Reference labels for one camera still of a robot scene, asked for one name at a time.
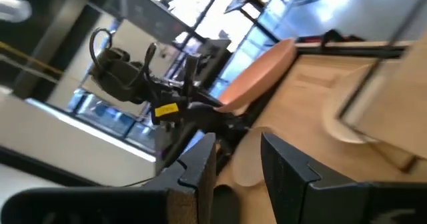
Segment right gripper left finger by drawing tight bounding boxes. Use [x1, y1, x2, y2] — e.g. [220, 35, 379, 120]
[0, 132, 218, 224]

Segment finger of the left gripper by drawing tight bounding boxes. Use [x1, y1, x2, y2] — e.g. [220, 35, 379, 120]
[189, 101, 235, 119]
[213, 113, 258, 142]

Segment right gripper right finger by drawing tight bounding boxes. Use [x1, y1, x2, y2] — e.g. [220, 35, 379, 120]
[260, 132, 372, 224]

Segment pink plate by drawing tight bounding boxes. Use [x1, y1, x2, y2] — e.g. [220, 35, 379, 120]
[215, 38, 298, 114]

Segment white bowl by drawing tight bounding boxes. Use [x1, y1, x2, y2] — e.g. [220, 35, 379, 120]
[322, 63, 378, 145]

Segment large window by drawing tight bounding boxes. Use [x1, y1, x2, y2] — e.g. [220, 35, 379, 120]
[65, 0, 301, 155]

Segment wooden shelf with black frame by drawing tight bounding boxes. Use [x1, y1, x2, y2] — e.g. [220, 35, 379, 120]
[336, 0, 427, 173]

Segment black table edge frame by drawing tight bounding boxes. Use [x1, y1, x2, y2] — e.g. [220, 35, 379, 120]
[295, 45, 412, 61]

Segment yellow cable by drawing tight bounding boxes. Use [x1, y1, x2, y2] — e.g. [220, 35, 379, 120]
[0, 40, 64, 77]

